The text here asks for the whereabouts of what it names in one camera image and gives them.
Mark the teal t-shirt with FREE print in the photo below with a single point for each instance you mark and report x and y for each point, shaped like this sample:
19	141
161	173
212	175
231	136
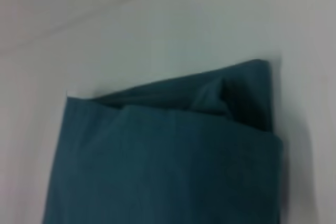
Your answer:
157	155

